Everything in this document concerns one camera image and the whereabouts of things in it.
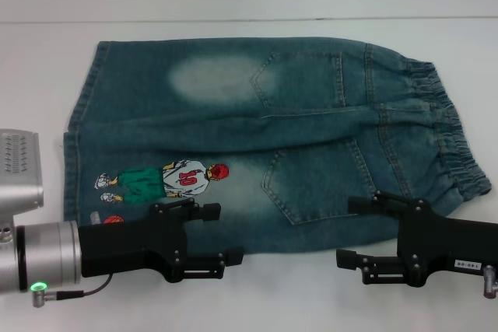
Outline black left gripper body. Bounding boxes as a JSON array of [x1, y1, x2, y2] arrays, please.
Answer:
[[77, 210, 188, 284]]

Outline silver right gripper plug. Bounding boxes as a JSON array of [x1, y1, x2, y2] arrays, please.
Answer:
[[481, 264, 498, 300]]

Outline left arm cable with plug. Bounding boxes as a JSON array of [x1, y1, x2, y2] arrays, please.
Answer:
[[32, 272, 114, 309]]

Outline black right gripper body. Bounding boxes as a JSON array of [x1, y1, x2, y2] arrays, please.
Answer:
[[396, 198, 498, 288]]

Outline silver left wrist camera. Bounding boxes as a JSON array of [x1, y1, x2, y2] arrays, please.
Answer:
[[0, 128, 45, 229]]

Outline blue denim shorts with print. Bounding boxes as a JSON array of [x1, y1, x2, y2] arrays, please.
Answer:
[[61, 37, 493, 256]]

